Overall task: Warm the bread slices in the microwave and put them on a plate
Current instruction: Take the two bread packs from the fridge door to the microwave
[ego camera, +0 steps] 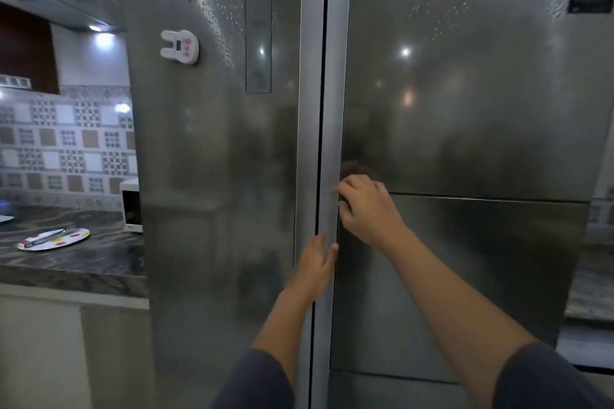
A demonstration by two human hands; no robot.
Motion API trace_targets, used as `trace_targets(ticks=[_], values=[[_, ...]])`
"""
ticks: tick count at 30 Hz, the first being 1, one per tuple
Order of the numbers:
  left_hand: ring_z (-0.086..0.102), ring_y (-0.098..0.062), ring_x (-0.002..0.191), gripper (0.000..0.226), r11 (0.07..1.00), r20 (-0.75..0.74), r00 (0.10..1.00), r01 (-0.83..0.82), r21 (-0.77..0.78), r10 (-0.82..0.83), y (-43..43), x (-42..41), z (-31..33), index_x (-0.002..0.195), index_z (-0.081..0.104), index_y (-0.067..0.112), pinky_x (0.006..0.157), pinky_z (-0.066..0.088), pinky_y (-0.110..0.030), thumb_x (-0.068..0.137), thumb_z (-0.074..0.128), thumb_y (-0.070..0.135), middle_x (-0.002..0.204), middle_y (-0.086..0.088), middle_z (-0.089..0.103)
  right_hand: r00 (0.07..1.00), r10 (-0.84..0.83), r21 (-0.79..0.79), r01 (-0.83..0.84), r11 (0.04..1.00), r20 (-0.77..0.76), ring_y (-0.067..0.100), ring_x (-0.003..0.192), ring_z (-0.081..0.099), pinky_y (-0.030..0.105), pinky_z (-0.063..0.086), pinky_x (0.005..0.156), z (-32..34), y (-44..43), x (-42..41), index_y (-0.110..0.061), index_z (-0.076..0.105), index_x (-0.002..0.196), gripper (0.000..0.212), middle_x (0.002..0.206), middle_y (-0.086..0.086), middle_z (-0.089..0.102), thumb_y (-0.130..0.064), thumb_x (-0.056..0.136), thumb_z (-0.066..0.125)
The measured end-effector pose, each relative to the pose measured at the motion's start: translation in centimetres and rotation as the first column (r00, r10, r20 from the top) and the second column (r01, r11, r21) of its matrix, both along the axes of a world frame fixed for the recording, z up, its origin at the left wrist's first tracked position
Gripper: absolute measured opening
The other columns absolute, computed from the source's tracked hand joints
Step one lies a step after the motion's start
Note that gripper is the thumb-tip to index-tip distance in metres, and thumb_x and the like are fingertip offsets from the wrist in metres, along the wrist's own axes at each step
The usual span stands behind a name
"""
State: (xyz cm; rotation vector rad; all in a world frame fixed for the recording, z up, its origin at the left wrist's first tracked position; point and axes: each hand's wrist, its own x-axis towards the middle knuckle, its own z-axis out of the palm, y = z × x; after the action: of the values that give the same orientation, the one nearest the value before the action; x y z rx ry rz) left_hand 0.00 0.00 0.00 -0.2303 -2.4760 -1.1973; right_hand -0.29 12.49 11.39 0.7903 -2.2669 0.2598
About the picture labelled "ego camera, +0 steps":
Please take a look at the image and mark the white microwave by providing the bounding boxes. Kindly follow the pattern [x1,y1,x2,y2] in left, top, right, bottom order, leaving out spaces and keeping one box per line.
[120,178,143,235]

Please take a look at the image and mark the person's right forearm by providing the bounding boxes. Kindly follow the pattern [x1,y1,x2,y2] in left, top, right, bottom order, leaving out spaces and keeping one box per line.
[381,226,614,409]

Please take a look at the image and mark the light lower kitchen cabinet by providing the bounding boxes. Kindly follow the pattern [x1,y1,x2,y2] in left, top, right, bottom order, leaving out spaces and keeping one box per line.
[0,284,157,409]

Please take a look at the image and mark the person's right hand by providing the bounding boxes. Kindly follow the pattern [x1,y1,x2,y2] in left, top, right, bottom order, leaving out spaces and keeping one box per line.
[332,174,413,251]

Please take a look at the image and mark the silver refrigerator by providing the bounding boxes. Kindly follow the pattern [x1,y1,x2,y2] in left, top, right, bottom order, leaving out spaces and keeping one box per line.
[120,0,614,409]

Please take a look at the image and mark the dark brown upper cabinet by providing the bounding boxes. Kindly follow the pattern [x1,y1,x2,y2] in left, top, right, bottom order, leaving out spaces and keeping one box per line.
[0,1,61,96]

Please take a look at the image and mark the polka dot plate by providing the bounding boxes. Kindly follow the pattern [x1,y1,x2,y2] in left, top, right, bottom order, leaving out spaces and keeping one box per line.
[17,227,91,252]

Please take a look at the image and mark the metal tongs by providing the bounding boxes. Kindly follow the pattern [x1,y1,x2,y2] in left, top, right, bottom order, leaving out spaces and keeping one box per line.
[24,229,77,247]

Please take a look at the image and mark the person's left hand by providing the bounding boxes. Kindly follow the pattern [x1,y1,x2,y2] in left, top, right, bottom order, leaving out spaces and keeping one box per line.
[287,233,339,302]

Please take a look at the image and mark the white rabbit magnet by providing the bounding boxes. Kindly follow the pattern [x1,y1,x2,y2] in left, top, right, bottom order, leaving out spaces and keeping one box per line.
[159,29,200,65]

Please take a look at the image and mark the person's left forearm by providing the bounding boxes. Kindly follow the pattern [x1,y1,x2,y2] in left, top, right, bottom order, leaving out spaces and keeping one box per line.
[210,286,320,409]

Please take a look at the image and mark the grey range hood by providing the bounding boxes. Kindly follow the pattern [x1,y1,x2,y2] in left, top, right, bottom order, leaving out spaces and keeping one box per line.
[0,0,128,33]

